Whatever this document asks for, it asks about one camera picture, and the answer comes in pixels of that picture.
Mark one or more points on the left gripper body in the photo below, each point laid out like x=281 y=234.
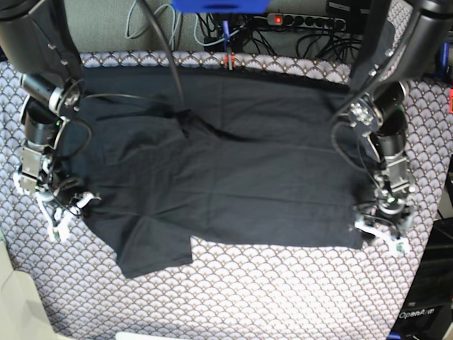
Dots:
x=392 y=213

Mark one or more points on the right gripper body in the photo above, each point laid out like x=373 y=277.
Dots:
x=60 y=197

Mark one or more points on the black T-shirt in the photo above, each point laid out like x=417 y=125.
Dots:
x=244 y=161

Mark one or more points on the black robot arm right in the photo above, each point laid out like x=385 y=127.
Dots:
x=36 y=40

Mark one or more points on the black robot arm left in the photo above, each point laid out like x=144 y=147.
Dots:
x=399 y=116

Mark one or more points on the black OpenArm box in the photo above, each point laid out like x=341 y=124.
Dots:
x=427 y=310

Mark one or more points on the beige cardboard box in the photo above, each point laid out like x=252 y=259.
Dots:
x=22 y=313

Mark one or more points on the white object at bottom edge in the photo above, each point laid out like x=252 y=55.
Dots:
x=122 y=335

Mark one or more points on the red clamp at right edge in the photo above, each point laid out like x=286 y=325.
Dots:
x=451 y=100

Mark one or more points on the fan-patterned grey tablecloth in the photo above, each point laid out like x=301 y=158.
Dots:
x=227 y=292

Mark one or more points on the red and blue clamp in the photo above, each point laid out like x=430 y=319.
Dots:
x=229 y=58

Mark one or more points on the blue plastic mount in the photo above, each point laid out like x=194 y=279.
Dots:
x=221 y=6

